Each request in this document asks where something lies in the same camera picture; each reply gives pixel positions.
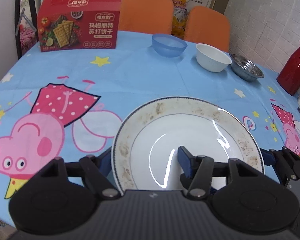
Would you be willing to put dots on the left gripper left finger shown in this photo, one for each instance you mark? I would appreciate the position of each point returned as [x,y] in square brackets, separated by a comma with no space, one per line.
[93,172]

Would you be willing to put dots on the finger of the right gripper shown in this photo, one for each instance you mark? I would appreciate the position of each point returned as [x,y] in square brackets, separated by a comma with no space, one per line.
[268,157]
[286,165]

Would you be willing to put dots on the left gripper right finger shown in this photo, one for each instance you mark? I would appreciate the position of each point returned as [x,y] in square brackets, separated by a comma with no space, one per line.
[198,172]

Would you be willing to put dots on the stainless steel bowl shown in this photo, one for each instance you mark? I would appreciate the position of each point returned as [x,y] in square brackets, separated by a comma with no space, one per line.
[245,69]

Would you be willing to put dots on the blue plastic bowl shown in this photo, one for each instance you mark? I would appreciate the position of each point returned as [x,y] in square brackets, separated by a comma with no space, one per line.
[168,45]

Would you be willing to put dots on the blue cartoon pig tablecloth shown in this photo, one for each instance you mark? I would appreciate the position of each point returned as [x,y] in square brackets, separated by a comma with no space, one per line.
[71,103]

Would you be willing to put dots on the red thermos jug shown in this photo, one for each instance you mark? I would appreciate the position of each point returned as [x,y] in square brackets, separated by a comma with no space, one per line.
[289,77]

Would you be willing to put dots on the right orange chair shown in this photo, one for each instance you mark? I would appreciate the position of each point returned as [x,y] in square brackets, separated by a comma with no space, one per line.
[208,26]

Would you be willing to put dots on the orange chair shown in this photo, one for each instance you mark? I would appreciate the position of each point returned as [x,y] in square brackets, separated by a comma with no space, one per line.
[146,16]
[208,26]

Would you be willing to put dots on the red cracker box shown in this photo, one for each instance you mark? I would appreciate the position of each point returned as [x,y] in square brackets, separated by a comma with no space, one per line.
[78,24]

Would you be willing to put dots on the left orange chair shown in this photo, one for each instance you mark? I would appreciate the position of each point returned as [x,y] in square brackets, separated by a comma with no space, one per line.
[146,16]

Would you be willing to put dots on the yellow snack bag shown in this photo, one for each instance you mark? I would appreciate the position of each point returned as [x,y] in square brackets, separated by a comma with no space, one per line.
[179,18]

